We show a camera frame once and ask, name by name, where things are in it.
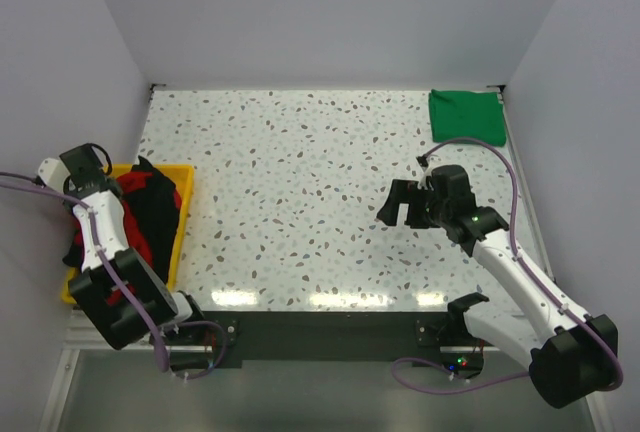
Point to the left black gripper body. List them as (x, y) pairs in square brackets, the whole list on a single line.
[(69, 186)]

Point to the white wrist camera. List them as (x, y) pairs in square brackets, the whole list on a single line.
[(427, 169), (52, 172)]

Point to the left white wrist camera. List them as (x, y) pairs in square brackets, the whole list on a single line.
[(52, 172)]

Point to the red polo shirt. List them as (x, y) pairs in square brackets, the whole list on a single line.
[(151, 205)]

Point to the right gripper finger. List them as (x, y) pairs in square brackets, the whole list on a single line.
[(399, 193), (417, 200)]

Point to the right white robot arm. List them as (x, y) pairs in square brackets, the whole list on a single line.
[(566, 352)]

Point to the folded green t shirt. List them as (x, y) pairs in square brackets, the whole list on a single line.
[(456, 114)]

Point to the black t shirt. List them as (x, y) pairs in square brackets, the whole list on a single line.
[(99, 226)]

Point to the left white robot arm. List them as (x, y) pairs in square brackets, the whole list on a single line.
[(116, 288)]

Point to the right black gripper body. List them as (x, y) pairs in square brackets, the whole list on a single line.
[(439, 211)]

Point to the yellow plastic bin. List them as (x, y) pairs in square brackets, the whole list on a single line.
[(183, 178)]

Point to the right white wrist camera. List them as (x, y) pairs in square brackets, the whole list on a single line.
[(427, 169)]

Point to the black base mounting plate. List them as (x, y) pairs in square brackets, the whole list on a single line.
[(320, 336)]

